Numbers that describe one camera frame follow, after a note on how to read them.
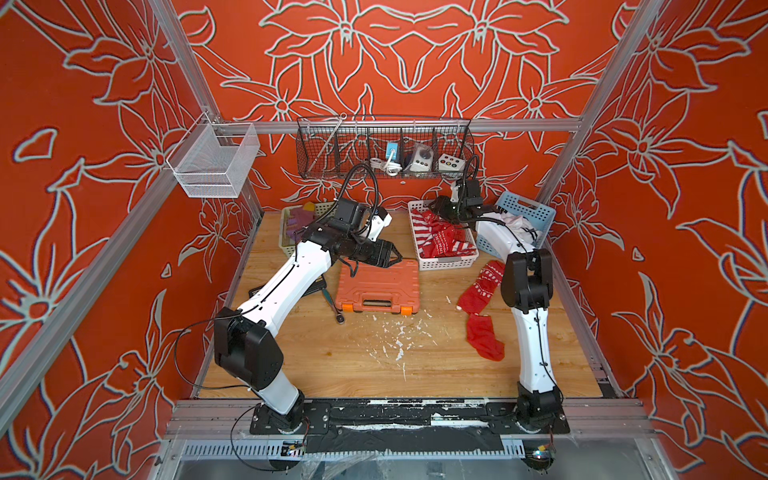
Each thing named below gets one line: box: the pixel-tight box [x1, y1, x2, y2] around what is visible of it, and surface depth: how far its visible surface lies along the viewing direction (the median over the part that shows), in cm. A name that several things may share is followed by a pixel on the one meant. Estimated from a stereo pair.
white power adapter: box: [369, 143, 403, 177], surface depth 86 cm
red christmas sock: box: [419, 223, 466, 258], surface depth 102 cm
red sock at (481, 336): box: [466, 313, 505, 362], surface depth 87 cm
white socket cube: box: [410, 145, 434, 173], surface depth 93 cm
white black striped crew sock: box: [502, 213, 542, 244], surface depth 106 cm
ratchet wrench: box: [322, 288, 345, 325], surface depth 93 cm
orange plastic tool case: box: [335, 258, 420, 316], surface depth 92 cm
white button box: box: [438, 153, 466, 172], surface depth 96 cm
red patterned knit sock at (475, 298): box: [456, 272, 504, 315], surface depth 96 cm
